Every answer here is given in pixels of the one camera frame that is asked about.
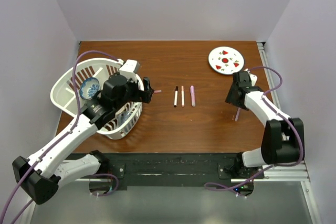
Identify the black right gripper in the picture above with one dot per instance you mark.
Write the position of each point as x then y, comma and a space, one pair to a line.
230, 98

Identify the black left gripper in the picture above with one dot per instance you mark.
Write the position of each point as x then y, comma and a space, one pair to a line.
141, 96

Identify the white marker with black end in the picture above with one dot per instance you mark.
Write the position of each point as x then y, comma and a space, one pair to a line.
175, 98

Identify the slim pink red-tipped pen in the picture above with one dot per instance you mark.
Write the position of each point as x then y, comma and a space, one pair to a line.
237, 114

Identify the white thin pen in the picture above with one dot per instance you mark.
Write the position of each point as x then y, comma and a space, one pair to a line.
182, 99

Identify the pink highlighter pen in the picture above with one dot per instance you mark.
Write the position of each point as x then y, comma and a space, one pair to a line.
193, 100

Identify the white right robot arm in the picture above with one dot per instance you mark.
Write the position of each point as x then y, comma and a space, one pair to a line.
283, 139

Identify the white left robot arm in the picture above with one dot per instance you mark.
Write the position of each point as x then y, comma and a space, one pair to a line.
42, 174

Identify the white watermelon pattern plate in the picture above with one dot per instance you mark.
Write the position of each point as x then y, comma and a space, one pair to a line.
226, 60

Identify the blue patterned dish in basket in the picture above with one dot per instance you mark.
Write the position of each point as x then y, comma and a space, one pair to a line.
124, 116

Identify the blue white porcelain bowl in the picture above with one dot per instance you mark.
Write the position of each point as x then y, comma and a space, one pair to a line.
89, 88

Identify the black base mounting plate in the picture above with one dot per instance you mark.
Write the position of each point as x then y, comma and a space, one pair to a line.
174, 169

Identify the white plastic basket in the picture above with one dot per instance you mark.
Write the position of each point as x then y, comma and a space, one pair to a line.
106, 105

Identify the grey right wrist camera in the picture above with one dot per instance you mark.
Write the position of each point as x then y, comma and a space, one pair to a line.
253, 77

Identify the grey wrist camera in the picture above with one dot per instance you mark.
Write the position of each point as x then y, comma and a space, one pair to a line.
253, 77
129, 69

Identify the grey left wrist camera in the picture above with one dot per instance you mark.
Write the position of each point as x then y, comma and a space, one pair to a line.
129, 69

